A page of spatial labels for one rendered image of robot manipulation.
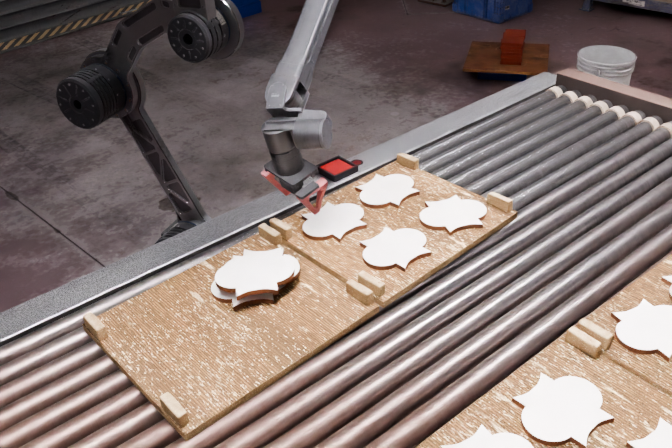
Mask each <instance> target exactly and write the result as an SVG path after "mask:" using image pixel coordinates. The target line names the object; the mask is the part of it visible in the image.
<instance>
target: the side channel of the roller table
mask: <svg viewBox="0 0 672 448"><path fill-rule="evenodd" d="M559 85H563V86H564V87H565V88H566V89H567V92H568V91H572V90H578V91H579V92H580V93H581V94H582V96H587V95H593V96H595V97H596V99H597V101H602V100H609V101H610V102H611V103H612V105H613V107H614V106H618V105H625V106H626V107H627V108H628V109H629V112H632V111H635V110H641V111H642V112H644V114H645V115H646V118H647V117H651V116H654V115H656V116H659V117H660V118H661V119H662V120H663V124H664V123H668V122H670V121H672V98H669V97H665V96H662V95H658V94H655V93H652V92H648V91H645V90H642V89H638V88H635V87H632V86H628V85H625V84H621V83H618V82H615V81H611V80H608V79H605V78H601V77H598V76H595V75H591V74H588V73H585V72H581V71H578V70H574V69H571V68H567V69H565V70H563V71H560V72H558V73H557V77H556V85H555V86H556V87H557V86H559Z"/></svg>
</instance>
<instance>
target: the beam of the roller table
mask: <svg viewBox="0 0 672 448"><path fill-rule="evenodd" d="M556 77H557V75H554V74H550V73H547V72H542V73H540V74H538V75H535V76H533V77H531V78H529V79H526V80H524V81H522V82H520V83H517V84H515V85H513V86H511V87H508V88H506V89H504V90H502V91H499V92H497V93H495V94H493V95H490V96H488V97H486V98H483V99H481V100H479V101H477V102H474V103H472V104H470V105H468V106H465V107H463V108H461V109H459V110H456V111H454V112H452V113H450V114H447V115H445V116H443V117H441V118H438V119H436V120H434V121H432V122H429V123H427V124H425V125H423V126H420V127H418V128H416V129H414V130H411V131H409V132H407V133H405V134H402V135H400V136H398V137H396V138H393V139H391V140H389V141H387V142H384V143H382V144H380V145H378V146H375V147H373V148H371V149H369V150H366V151H364V152H362V153H360V154H357V155H355V156H353V157H351V158H348V159H346V160H348V161H350V162H351V161H352V160H356V159H359V160H362V161H363V164H362V165H359V166H358V172H356V173H354V174H352V175H350V176H348V177H346V178H343V179H341V180H339V181H337V182H333V181H331V180H329V179H328V178H326V177H324V176H322V175H321V174H319V173H318V174H317V175H316V176H314V177H313V178H312V177H311V176H310V177H308V178H307V179H306V180H304V181H303V184H304V185H303V186H302V188H304V187H305V186H307V185H308V184H309V183H311V182H312V181H314V182H316V181H318V180H319V179H320V178H322V177H323V178H324V179H326V180H327V181H328V185H327V188H326V191H325V193H324V195H326V194H328V193H330V192H332V191H334V190H336V189H339V188H341V187H343V186H345V185H347V184H349V183H351V182H354V181H356V180H358V179H360V178H362V177H364V176H366V175H369V174H371V173H373V172H375V171H377V170H379V169H381V168H383V167H385V166H386V165H388V164H390V163H392V162H394V161H396V160H397V154H398V153H404V154H407V155H411V154H413V153H416V152H418V151H420V150H422V149H424V148H426V147H428V146H430V145H433V144H435V143H437V142H439V141H441V140H443V139H445V138H448V137H450V136H452V135H454V134H456V133H458V132H460V131H463V130H465V129H467V128H469V127H471V126H473V125H475V124H477V123H480V122H482V121H484V120H486V119H488V118H490V117H492V116H495V115H497V114H499V113H501V112H503V111H505V110H507V109H510V108H512V107H514V106H516V105H518V104H520V103H522V102H524V101H527V100H529V99H531V98H533V97H535V96H537V95H539V94H542V93H544V92H545V91H546V90H547V89H549V88H552V87H554V86H555V85H556ZM302 205H304V204H302V203H301V202H300V201H299V200H298V199H297V198H296V196H295V195H294V194H292V193H290V194H289V195H287V196H285V195H284V194H283V193H282V192H281V191H280V190H276V191H274V192H272V193H270V194H267V195H265V196H263V197H261V198H258V199H256V200H254V201H251V202H249V203H247V204H245V205H242V206H240V207H238V208H236V209H233V210H231V211H229V212H227V213H224V214H222V215H220V216H218V217H215V218H213V219H211V220H209V221H206V222H204V223H202V224H200V225H197V226H195V227H193V228H191V229H188V230H186V231H184V232H182V233H179V234H177V235H175V236H173V237H170V238H168V239H166V240H164V241H161V242H159V243H157V244H155V245H152V246H150V247H148V248H146V249H143V250H141V251H139V252H137V253H134V254H132V255H130V256H128V257H125V258H123V259H121V260H119V261H116V262H114V263H112V264H110V265H107V266H105V267H103V268H101V269H98V270H96V271H94V272H92V273H89V274H87V275H85V276H83V277H80V278H78V279H76V280H74V281H71V282H69V283H67V284H65V285H62V286H60V287H58V288H56V289H53V290H51V291H49V292H47V293H44V294H42V295H40V296H38V297H35V298H33V299H31V300H29V301H26V302H24V303H22V304H19V305H17V306H15V307H13V308H10V309H8V310H6V311H4V312H1V313H0V347H1V346H3V345H5V344H7V343H10V342H12V341H14V340H16V339H18V338H20V337H22V336H25V335H27V334H29V333H31V332H33V331H35V330H37V329H40V328H42V327H44V326H46V325H48V324H50V323H52V322H54V321H57V320H59V319H61V318H63V317H65V316H67V315H69V314H72V313H74V312H76V311H78V310H80V309H82V308H84V307H87V306H89V305H91V304H93V303H95V302H97V301H99V300H101V299H104V298H106V297H108V296H110V295H112V294H114V293H116V292H119V291H121V290H123V289H125V288H127V287H129V286H131V285H134V284H136V283H138V282H140V281H142V280H144V279H146V278H148V277H151V276H153V275H155V274H157V273H159V272H161V271H163V270H166V269H168V268H170V267H172V266H174V265H176V264H178V263H181V262H183V261H185V260H187V259H189V258H191V257H193V256H195V255H198V254H200V253H202V252H204V251H206V250H208V249H210V248H213V247H215V246H217V245H219V244H221V243H223V242H225V241H228V240H230V239H232V238H234V237H236V236H238V235H240V234H242V233H245V232H247V231H249V230H251V229H253V228H255V227H257V226H259V225H261V224H262V223H266V222H268V221H269V220H270V219H272V218H277V217H279V216H281V215H283V214H285V213H287V212H289V211H292V210H294V209H296V208H298V207H300V206H302Z"/></svg>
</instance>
